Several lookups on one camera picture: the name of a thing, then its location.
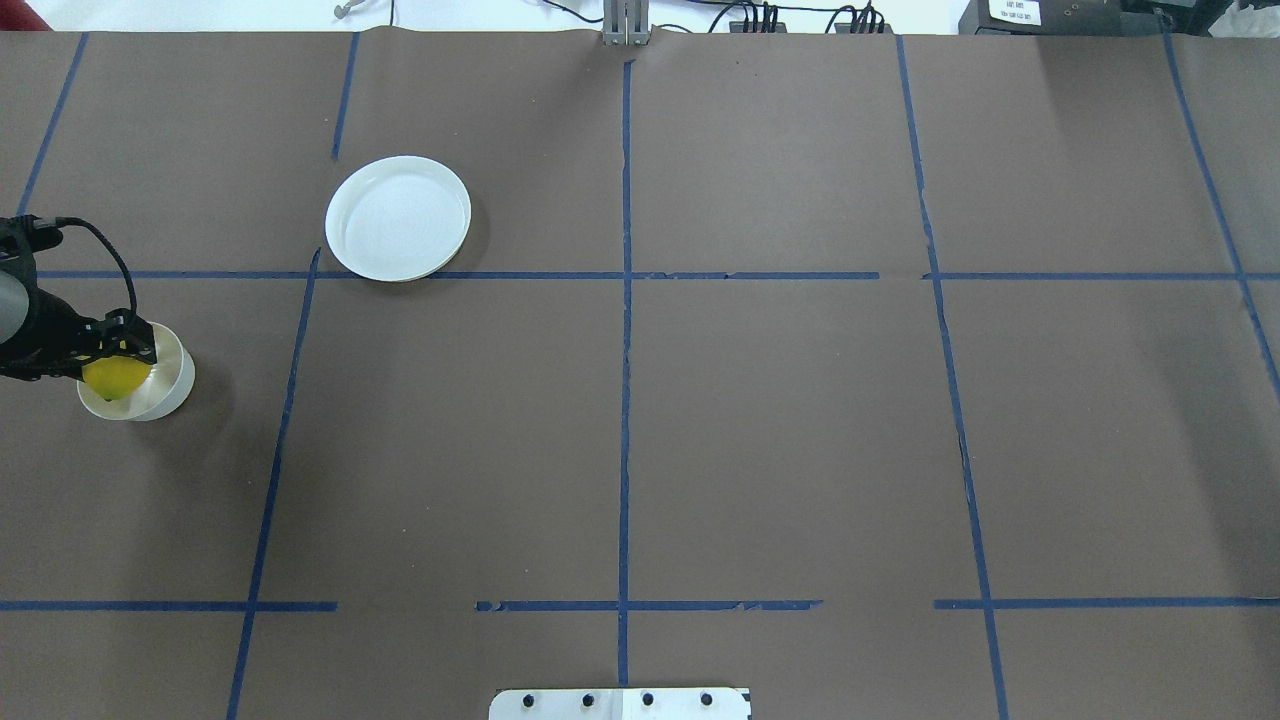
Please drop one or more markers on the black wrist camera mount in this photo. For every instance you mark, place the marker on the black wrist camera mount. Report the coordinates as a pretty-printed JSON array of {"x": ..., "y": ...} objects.
[{"x": 24, "y": 236}]

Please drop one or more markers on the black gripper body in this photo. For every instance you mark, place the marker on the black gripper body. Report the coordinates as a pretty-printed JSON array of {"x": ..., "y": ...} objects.
[{"x": 52, "y": 338}]

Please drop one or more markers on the black box device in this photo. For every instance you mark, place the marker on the black box device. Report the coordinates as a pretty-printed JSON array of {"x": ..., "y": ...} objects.
[{"x": 1059, "y": 18}]

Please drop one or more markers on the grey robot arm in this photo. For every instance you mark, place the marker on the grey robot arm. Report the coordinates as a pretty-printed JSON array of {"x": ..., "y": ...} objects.
[{"x": 43, "y": 336}]

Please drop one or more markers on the white round plate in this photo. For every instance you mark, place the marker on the white round plate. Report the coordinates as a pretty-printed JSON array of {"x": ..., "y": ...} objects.
[{"x": 398, "y": 219}]

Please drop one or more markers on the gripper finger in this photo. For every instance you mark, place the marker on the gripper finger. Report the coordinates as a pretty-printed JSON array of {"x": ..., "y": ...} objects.
[
  {"x": 35, "y": 367},
  {"x": 122, "y": 335}
]

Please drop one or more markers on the grey aluminium frame post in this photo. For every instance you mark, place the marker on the grey aluminium frame post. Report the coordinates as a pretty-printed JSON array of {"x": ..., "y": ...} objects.
[{"x": 626, "y": 23}]

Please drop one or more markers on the white plastic bowl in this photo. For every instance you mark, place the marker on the white plastic bowl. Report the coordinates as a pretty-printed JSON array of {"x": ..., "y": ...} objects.
[{"x": 165, "y": 388}]

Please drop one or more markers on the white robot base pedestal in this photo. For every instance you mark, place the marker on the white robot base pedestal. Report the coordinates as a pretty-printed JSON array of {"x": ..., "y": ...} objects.
[{"x": 623, "y": 703}]

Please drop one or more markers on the yellow lemon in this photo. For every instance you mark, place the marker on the yellow lemon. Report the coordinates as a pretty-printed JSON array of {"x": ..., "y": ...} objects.
[{"x": 115, "y": 377}]

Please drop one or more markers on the brown paper table mat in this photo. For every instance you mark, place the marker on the brown paper table mat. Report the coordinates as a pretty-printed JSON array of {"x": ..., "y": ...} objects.
[{"x": 884, "y": 378}]

